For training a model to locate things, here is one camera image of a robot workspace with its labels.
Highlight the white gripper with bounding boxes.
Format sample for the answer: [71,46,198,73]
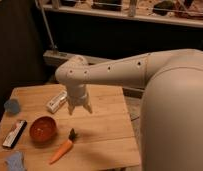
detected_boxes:
[66,84,93,115]

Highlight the blue ceramic cup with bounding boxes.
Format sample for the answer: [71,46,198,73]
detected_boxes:
[4,99,20,114]

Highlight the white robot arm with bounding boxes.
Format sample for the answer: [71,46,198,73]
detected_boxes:
[55,49,203,171]

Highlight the orange toy carrot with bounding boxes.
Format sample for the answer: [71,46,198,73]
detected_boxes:
[49,129,77,164]

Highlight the red bowl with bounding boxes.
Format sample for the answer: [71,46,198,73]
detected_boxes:
[29,116,57,143]

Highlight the black and silver stapler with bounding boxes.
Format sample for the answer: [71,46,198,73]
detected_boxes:
[2,120,27,149]

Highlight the grey metal pole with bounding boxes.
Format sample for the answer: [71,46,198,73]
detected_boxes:
[38,0,58,51]

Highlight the blue sponge cloth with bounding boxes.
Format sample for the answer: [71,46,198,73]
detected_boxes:
[5,151,26,171]

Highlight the white shelf board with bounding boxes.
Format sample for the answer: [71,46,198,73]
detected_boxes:
[43,5,203,28]

